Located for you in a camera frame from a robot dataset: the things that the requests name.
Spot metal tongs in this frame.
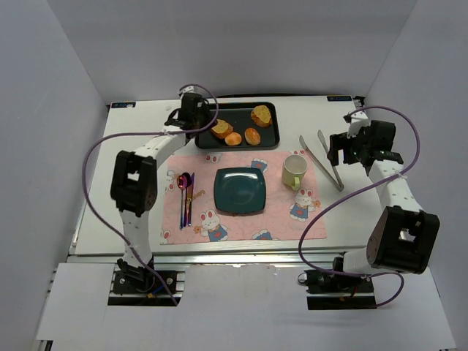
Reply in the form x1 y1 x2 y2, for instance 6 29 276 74
298 129 344 192

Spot glazed oval bun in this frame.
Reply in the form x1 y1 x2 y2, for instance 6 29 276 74
244 128 261 146

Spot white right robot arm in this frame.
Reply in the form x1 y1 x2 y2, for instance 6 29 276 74
327 110 440 275

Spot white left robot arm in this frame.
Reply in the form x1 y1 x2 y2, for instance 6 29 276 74
110 92 214 274

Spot toasted bread slice left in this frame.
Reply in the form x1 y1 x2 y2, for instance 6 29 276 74
211 119 233 139

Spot toasted bread slice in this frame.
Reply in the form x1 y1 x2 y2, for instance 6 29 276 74
211 119 233 139
251 105 272 127

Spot toasted bread slice right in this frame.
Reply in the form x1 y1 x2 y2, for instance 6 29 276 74
251 105 272 127

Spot light green mug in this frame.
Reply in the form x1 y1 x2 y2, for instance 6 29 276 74
282 154 309 191

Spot black baking tray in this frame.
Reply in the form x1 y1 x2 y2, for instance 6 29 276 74
195 102 280 151

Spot small round bun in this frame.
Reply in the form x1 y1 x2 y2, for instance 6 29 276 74
224 132 242 146

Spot iridescent spoon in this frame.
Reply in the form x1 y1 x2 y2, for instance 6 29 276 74
177 172 192 230

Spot iridescent knife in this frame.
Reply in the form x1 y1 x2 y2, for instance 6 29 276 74
186 173 195 227

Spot dark teal square plate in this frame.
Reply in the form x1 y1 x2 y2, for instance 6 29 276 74
214 167 266 215

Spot pink rabbit placemat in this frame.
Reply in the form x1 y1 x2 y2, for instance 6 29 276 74
161 151 322 245

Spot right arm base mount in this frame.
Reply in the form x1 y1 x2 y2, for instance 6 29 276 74
297 270 377 311

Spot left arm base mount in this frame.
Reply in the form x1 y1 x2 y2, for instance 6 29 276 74
107 259 181 307

